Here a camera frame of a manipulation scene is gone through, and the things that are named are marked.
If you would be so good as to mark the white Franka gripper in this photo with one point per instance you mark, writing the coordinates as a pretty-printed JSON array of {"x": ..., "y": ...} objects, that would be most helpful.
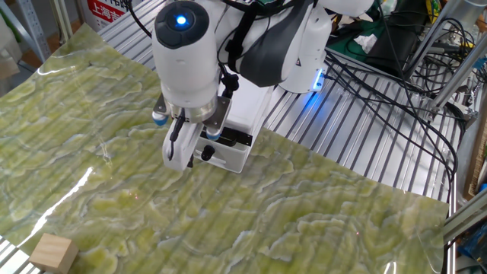
[{"x": 192, "y": 139}]

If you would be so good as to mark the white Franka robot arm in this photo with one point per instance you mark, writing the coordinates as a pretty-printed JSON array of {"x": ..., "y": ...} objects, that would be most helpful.
[{"x": 182, "y": 68}]

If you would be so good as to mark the white drawer with black knob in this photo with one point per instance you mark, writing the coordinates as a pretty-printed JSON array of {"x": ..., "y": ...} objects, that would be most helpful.
[{"x": 228, "y": 160}]

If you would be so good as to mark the white plastic drawer cabinet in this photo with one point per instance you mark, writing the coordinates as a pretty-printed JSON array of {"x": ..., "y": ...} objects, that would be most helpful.
[{"x": 247, "y": 102}]

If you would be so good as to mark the green marble pattern mat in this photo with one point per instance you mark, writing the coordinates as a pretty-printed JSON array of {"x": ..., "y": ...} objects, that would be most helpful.
[{"x": 266, "y": 213}]

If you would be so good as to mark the large wooden cube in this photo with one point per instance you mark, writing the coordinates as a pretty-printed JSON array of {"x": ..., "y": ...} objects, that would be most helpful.
[{"x": 53, "y": 253}]

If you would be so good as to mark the red and white sign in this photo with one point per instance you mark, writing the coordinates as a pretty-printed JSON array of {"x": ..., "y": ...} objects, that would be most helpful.
[{"x": 102, "y": 9}]

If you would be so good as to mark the green cloth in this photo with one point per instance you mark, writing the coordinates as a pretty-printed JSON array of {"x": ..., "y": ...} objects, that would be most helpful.
[{"x": 342, "y": 45}]

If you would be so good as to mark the pale metal pole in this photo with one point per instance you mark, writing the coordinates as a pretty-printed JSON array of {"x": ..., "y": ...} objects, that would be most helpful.
[{"x": 62, "y": 19}]

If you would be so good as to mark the grey perforated shelf upright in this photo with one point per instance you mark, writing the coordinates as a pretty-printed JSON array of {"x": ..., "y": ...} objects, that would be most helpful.
[{"x": 32, "y": 26}]

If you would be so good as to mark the crumpled white tissue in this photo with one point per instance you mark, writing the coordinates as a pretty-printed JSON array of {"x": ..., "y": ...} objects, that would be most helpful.
[{"x": 365, "y": 42}]

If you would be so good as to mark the white plastic bag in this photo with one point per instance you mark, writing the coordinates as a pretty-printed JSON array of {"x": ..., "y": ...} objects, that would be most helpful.
[{"x": 7, "y": 45}]

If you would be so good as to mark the black controller box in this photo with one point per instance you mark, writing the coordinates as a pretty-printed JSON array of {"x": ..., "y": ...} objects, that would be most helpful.
[{"x": 395, "y": 42}]

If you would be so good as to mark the yellow packet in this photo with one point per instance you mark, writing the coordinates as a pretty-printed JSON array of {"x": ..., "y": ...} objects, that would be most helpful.
[{"x": 433, "y": 9}]

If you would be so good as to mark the brown wicker panel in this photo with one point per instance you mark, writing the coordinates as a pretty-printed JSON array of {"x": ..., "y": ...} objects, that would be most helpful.
[{"x": 480, "y": 160}]

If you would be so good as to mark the blue plastic item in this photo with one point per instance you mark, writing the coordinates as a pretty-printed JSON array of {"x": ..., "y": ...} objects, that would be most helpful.
[{"x": 473, "y": 243}]

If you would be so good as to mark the silver camera with blue ends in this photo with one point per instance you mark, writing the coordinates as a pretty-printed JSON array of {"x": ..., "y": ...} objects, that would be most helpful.
[{"x": 160, "y": 118}]

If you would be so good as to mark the slanted aluminium frame post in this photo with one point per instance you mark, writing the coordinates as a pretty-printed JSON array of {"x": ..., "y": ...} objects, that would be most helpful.
[
  {"x": 430, "y": 36},
  {"x": 460, "y": 74}
]

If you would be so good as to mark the aluminium frame rail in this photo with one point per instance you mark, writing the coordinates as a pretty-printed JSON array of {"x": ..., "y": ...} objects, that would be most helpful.
[{"x": 464, "y": 217}]

